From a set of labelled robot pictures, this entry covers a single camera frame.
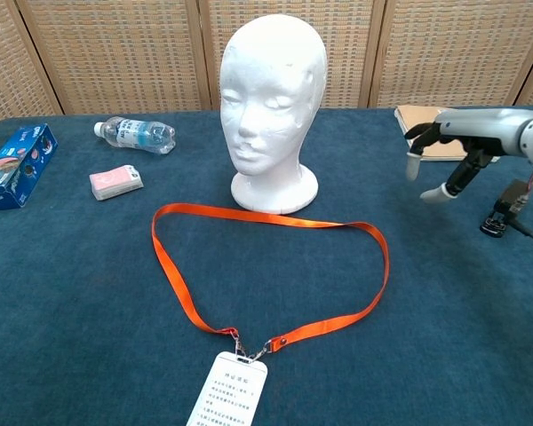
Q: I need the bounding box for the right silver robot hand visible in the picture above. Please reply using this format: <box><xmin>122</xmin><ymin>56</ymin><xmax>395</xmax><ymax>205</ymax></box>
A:
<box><xmin>403</xmin><ymin>107</ymin><xmax>523</xmax><ymax>205</ymax></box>

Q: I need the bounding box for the orange lanyard strap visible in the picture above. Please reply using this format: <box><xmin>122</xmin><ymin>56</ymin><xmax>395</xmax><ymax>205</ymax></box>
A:
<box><xmin>151</xmin><ymin>202</ymin><xmax>391</xmax><ymax>359</ymax></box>

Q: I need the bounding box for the white ID badge card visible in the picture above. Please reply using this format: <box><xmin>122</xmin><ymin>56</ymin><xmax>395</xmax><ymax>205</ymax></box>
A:
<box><xmin>186</xmin><ymin>351</ymin><xmax>268</xmax><ymax>426</ymax></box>

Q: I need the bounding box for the brown spiral notebook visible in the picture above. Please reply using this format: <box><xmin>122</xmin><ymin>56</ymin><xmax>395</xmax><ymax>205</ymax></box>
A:
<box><xmin>394</xmin><ymin>105</ymin><xmax>501</xmax><ymax>163</ymax></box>

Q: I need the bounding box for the white foam mannequin head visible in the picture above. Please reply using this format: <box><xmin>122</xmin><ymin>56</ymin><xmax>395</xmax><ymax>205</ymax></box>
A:
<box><xmin>219</xmin><ymin>12</ymin><xmax>329</xmax><ymax>216</ymax></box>

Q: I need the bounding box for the clear plastic water bottle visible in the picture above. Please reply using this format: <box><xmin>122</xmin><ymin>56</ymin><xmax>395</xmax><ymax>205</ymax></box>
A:
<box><xmin>93</xmin><ymin>115</ymin><xmax>177</xmax><ymax>155</ymax></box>

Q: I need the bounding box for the pink tissue pack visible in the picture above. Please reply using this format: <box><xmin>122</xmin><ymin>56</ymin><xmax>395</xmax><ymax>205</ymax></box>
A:
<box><xmin>89</xmin><ymin>164</ymin><xmax>145</xmax><ymax>201</ymax></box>

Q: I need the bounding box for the woven rattan folding screen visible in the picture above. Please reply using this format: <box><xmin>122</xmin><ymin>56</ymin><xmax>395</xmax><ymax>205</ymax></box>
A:
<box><xmin>0</xmin><ymin>0</ymin><xmax>533</xmax><ymax>129</ymax></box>

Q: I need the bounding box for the blue felt table cover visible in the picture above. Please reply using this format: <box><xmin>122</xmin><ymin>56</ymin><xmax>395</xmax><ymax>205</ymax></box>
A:
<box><xmin>0</xmin><ymin>105</ymin><xmax>533</xmax><ymax>426</ymax></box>

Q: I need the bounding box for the blue Oreo cookie box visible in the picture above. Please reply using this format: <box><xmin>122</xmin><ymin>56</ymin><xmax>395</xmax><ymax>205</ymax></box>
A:
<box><xmin>0</xmin><ymin>122</ymin><xmax>59</xmax><ymax>212</ymax></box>

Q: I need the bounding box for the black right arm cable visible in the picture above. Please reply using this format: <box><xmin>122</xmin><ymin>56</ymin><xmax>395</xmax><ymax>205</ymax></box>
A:
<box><xmin>499</xmin><ymin>167</ymin><xmax>533</xmax><ymax>249</ymax></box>

